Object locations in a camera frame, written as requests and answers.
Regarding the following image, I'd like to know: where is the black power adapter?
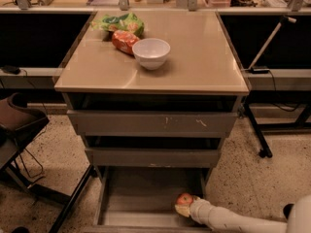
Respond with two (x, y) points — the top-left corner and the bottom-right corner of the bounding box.
(1, 66), (20, 75)
(250, 66), (269, 74)

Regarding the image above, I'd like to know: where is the black power adapter left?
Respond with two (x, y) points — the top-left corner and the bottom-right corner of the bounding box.
(1, 66), (20, 75)

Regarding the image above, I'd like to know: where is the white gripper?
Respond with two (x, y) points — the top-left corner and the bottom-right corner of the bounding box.
(175, 195), (213, 225)

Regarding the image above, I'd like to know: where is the top grey drawer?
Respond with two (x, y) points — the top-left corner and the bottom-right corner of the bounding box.
(68, 110), (236, 138)

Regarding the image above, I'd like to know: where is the middle grey drawer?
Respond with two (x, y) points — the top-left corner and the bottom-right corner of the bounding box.
(86, 148), (220, 168)

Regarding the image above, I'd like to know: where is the brown chair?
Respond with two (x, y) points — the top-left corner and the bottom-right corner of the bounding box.
(0, 92), (72, 206)

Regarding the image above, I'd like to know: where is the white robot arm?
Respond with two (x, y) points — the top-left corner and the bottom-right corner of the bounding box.
(175, 193), (311, 233)

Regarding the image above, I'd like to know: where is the black stand leg with caster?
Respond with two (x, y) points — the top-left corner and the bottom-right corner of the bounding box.
(244, 104), (273, 158)

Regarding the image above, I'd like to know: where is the red apple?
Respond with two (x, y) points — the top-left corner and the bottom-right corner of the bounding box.
(176, 193), (193, 205)

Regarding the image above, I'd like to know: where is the green chip bag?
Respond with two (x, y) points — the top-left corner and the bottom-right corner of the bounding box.
(90, 13), (145, 37)

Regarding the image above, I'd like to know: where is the white rod with black tip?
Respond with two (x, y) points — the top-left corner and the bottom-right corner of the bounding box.
(247, 16), (296, 71)

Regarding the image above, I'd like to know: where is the orange snack bag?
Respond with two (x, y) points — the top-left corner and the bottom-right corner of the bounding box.
(112, 30), (140, 55)

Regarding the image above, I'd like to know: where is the grey drawer cabinet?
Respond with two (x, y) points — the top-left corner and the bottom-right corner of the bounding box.
(55, 10), (248, 233)

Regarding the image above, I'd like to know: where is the black power adapter right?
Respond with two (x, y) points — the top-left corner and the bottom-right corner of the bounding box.
(250, 66), (269, 74)

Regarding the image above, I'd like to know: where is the white bowl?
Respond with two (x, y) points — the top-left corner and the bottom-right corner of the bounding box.
(132, 38), (171, 70)

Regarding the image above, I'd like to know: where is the bottom grey open drawer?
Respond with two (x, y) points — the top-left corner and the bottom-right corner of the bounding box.
(84, 167), (210, 233)

